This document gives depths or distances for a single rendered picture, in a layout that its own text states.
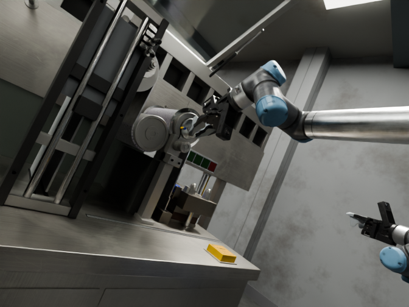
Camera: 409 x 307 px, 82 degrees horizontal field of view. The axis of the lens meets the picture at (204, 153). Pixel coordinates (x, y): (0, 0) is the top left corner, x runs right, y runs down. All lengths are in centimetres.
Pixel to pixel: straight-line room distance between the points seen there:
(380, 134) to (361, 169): 254
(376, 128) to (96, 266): 62
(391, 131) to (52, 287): 71
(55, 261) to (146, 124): 46
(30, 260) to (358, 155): 306
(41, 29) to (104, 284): 84
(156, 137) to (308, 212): 254
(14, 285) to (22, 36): 78
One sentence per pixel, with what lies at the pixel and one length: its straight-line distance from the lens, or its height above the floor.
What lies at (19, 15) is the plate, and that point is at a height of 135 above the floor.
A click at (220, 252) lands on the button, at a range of 79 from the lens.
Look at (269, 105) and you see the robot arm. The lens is 61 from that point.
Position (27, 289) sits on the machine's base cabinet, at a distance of 56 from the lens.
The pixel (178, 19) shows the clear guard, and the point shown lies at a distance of 123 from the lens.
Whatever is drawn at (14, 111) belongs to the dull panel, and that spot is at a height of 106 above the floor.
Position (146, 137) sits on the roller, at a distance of 80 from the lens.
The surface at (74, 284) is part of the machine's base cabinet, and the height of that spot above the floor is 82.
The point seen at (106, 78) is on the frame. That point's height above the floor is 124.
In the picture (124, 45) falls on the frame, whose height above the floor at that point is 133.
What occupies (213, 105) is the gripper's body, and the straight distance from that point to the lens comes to 78.
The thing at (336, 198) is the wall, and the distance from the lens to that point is 309.
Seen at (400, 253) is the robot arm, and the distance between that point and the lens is 105.
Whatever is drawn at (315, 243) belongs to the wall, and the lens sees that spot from 308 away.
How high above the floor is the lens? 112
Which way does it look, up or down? 5 degrees up
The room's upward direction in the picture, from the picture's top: 24 degrees clockwise
